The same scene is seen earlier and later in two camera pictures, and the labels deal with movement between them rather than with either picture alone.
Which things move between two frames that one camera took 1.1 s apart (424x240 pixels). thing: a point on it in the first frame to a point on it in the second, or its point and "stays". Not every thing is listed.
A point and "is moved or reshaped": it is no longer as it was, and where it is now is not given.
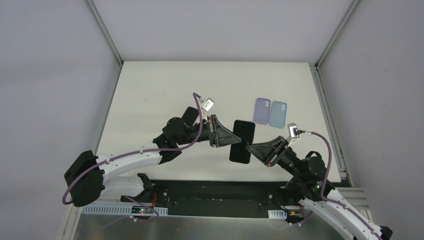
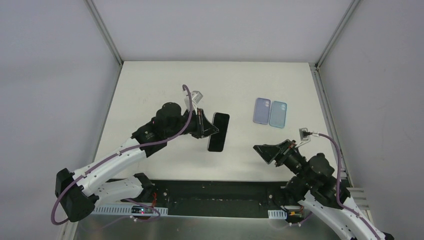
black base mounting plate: [213, 198] stays
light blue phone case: [278, 114] stays
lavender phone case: [262, 110] stays
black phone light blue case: [245, 130] is moved or reshaped
